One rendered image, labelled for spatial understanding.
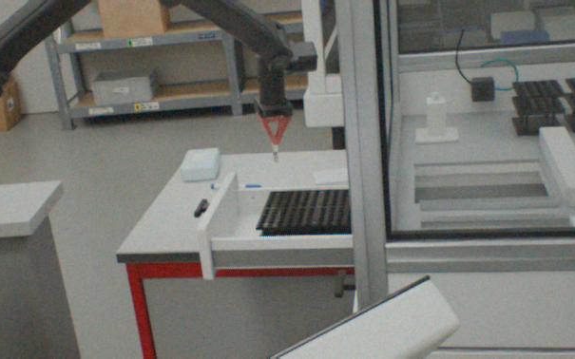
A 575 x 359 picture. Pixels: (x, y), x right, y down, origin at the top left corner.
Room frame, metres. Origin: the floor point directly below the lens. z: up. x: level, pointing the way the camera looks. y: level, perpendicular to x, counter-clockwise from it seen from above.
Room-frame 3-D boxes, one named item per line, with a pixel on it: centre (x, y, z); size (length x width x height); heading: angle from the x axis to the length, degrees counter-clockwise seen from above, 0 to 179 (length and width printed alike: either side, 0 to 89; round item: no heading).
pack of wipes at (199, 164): (2.07, 0.23, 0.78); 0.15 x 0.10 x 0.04; 176
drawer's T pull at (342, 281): (1.09, -0.08, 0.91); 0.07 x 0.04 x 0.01; 169
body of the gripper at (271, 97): (1.64, 0.01, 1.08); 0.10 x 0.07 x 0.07; 12
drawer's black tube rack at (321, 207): (1.42, -0.06, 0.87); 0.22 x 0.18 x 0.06; 79
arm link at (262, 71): (1.64, 0.00, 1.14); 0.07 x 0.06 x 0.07; 107
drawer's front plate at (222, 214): (1.45, 0.14, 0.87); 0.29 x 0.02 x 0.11; 169
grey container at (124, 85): (5.42, 1.05, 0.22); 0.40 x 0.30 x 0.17; 86
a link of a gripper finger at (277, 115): (1.65, 0.02, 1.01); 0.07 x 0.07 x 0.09; 12
